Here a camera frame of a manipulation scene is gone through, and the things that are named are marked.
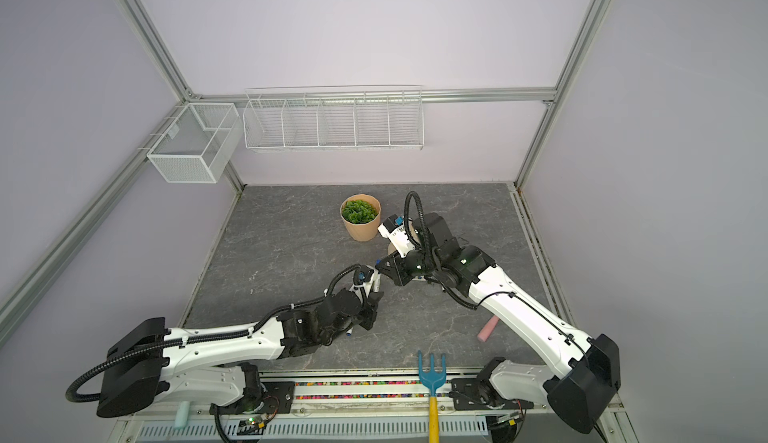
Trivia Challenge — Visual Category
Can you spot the long white wire shelf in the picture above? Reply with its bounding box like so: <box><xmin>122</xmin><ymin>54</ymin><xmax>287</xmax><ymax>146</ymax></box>
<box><xmin>242</xmin><ymin>85</ymin><xmax>425</xmax><ymax>152</ymax></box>

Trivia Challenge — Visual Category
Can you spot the pink chalk block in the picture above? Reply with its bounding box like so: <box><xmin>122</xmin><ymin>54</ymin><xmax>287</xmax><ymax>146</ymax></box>
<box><xmin>477</xmin><ymin>316</ymin><xmax>499</xmax><ymax>342</ymax></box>

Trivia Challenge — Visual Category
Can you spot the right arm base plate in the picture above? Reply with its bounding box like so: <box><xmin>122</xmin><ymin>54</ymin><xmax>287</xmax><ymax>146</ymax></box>
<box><xmin>449</xmin><ymin>378</ymin><xmax>534</xmax><ymax>411</ymax></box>

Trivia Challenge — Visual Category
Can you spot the teal garden fork yellow handle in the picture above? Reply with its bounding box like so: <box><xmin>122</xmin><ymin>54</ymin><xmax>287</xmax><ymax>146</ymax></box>
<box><xmin>417</xmin><ymin>350</ymin><xmax>447</xmax><ymax>443</ymax></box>

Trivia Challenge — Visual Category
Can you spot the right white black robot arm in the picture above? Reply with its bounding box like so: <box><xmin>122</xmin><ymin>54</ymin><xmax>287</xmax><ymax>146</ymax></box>
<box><xmin>377</xmin><ymin>213</ymin><xmax>621</xmax><ymax>434</ymax></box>

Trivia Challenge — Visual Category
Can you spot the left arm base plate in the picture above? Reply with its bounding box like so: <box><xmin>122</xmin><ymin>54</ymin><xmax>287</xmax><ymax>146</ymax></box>
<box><xmin>218</xmin><ymin>380</ymin><xmax>296</xmax><ymax>415</ymax></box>

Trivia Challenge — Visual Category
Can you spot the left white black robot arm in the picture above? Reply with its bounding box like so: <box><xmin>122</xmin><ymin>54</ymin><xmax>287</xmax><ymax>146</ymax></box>
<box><xmin>65</xmin><ymin>284</ymin><xmax>383</xmax><ymax>418</ymax></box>

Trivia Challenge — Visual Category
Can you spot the green artificial plant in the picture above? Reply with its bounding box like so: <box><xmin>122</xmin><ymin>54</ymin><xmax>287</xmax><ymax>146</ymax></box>
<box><xmin>341</xmin><ymin>199</ymin><xmax>379</xmax><ymax>225</ymax></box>

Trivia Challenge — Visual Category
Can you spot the small white mesh basket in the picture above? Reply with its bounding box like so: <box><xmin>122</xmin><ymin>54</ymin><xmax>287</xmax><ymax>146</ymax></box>
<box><xmin>148</xmin><ymin>102</ymin><xmax>244</xmax><ymax>184</ymax></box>

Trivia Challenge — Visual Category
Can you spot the beige plant pot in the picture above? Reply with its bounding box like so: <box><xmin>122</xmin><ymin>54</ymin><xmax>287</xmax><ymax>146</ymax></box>
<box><xmin>340</xmin><ymin>194</ymin><xmax>382</xmax><ymax>242</ymax></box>

